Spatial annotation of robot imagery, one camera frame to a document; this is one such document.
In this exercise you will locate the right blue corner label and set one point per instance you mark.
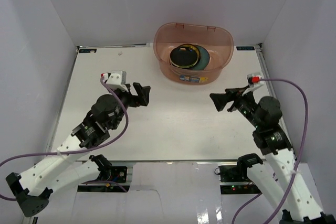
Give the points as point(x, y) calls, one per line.
point(245, 48)

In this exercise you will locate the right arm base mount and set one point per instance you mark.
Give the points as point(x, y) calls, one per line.
point(230, 175)

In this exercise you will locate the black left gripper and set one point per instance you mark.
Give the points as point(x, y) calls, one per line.
point(135, 96)

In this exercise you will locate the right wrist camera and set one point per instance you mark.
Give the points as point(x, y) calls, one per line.
point(254, 82)

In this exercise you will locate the translucent pink plastic bin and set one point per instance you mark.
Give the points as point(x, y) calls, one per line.
point(175, 49)

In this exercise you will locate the left blue corner label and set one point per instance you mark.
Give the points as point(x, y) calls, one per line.
point(87, 51)

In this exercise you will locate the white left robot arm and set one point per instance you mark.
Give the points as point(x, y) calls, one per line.
point(33, 188)

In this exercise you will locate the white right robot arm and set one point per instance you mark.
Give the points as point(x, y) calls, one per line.
point(275, 175)

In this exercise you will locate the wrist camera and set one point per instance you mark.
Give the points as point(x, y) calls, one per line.
point(115, 80)
point(254, 82)

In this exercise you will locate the dark teal ceramic plate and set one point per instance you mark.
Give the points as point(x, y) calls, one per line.
point(204, 59)

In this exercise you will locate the blue corner label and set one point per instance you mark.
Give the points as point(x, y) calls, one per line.
point(87, 51)
point(245, 48)

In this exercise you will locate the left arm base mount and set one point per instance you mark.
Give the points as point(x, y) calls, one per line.
point(116, 174)

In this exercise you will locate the yellow patterned black plate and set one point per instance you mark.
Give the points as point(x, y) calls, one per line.
point(195, 51)

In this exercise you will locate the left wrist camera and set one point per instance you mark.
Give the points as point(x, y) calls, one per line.
point(115, 80)

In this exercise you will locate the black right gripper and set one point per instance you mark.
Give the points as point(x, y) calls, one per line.
point(220, 100)

